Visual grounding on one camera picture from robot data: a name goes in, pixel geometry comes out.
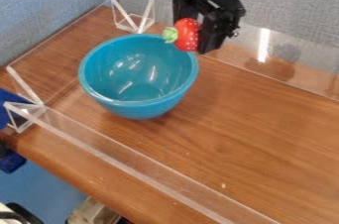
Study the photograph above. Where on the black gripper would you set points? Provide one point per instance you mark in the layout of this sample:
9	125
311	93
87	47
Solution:
220	21

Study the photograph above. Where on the red strawberry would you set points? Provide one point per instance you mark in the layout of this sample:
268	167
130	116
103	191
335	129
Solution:
183	35

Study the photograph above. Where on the blue bowl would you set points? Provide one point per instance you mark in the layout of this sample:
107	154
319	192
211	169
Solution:
138	76

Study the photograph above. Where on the clear acrylic barrier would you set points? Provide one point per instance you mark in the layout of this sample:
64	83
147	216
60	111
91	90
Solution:
244	153

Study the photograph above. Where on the blue clamp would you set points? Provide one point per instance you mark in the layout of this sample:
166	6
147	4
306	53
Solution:
11	161

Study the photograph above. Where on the beige object under table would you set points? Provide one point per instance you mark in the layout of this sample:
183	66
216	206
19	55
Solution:
92	213

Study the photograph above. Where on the white and black object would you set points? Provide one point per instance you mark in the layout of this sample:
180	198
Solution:
15	214

